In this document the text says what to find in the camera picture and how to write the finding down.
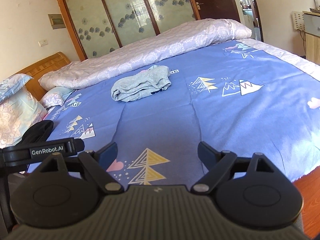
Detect white pink quilted duvet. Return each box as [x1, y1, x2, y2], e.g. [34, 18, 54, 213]
[39, 18, 252, 91]

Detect white wall switch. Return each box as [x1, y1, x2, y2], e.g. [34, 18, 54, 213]
[38, 39, 48, 47]

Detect blue patterned bed sheet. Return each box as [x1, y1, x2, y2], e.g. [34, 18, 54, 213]
[48, 40, 319, 186]

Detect grey wall electrical panel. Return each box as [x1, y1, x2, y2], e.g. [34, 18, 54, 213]
[48, 14, 66, 29]

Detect wooden side cabinet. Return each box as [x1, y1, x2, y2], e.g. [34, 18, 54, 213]
[303, 11, 320, 65]

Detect grey knit pants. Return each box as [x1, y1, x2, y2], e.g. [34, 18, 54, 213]
[111, 66, 171, 102]

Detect white perforated basket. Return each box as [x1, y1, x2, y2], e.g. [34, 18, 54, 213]
[291, 11, 305, 31]

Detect wooden wardrobe with glass doors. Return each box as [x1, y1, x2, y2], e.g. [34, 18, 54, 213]
[57, 0, 200, 61]

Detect wooden headboard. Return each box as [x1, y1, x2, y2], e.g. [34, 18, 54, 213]
[16, 52, 71, 101]

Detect small purple patterned pillow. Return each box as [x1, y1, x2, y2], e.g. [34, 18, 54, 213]
[40, 87, 75, 109]

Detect large floral pale pillow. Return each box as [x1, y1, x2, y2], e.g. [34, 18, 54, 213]
[1, 74, 47, 148]

